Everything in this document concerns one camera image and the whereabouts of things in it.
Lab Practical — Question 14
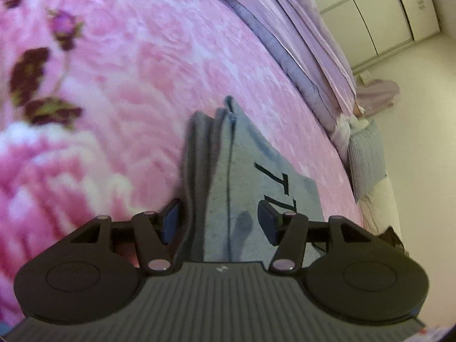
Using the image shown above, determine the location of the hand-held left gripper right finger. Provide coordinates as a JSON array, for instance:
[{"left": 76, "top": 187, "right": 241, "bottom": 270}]
[{"left": 258, "top": 200, "right": 379, "bottom": 276}]

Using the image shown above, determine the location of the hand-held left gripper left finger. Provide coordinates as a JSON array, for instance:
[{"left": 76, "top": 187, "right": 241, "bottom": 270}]
[{"left": 63, "top": 199, "right": 181, "bottom": 276}]

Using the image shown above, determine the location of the grey lettered sweater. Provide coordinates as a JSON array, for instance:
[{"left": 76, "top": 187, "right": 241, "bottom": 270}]
[{"left": 181, "top": 95, "right": 327, "bottom": 263}]

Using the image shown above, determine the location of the long white pillow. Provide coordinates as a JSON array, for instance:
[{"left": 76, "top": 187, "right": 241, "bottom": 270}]
[{"left": 359, "top": 176, "right": 404, "bottom": 243}]

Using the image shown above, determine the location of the grey woven pillow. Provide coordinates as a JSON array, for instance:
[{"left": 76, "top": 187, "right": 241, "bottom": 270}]
[{"left": 347, "top": 119, "right": 387, "bottom": 204}]

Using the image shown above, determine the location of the dark brown garment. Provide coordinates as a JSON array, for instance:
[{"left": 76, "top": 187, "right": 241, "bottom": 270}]
[{"left": 380, "top": 226, "right": 405, "bottom": 254}]

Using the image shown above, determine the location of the pink floral blanket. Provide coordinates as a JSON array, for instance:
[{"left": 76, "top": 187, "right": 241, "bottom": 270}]
[{"left": 0, "top": 0, "right": 365, "bottom": 328}]

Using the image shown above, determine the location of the lilac hanging towel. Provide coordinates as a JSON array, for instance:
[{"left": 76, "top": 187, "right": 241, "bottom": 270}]
[{"left": 355, "top": 80, "right": 400, "bottom": 117}]

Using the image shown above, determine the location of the lilac striped quilt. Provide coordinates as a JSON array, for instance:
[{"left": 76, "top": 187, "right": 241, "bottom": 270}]
[{"left": 203, "top": 0, "right": 357, "bottom": 152}]

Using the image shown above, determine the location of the cream wardrobe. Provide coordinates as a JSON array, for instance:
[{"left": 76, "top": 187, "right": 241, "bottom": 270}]
[{"left": 298, "top": 0, "right": 443, "bottom": 69}]

